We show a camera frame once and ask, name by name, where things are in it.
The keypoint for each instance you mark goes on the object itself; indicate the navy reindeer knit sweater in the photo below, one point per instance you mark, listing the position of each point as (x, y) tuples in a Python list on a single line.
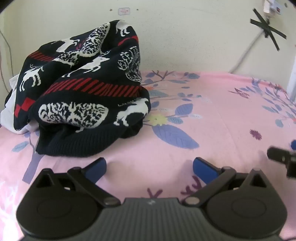
[(92, 88)]

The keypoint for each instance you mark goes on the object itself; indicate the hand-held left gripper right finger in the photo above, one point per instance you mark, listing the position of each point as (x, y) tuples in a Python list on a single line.
[(204, 170)]

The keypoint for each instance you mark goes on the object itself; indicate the white window frame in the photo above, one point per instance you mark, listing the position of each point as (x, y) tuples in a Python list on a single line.
[(291, 85)]

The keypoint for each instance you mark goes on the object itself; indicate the white garment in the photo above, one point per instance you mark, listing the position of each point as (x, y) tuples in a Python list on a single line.
[(8, 111)]

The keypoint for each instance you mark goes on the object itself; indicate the pink wall sticker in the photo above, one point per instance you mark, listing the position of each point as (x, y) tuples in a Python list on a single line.
[(124, 11)]

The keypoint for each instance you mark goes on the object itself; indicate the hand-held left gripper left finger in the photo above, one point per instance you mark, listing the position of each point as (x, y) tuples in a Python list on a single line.
[(96, 170)]

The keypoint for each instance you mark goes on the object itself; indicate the black tape cross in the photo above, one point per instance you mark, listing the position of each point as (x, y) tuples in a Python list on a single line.
[(268, 29)]

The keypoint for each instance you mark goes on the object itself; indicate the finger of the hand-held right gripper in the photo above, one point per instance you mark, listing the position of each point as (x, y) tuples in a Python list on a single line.
[(279, 156)]

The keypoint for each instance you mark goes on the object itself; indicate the pink floral bedsheet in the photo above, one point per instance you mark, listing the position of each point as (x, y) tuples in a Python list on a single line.
[(219, 129)]

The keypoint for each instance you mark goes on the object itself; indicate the white wall charger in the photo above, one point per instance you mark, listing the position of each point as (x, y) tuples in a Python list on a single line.
[(272, 7)]

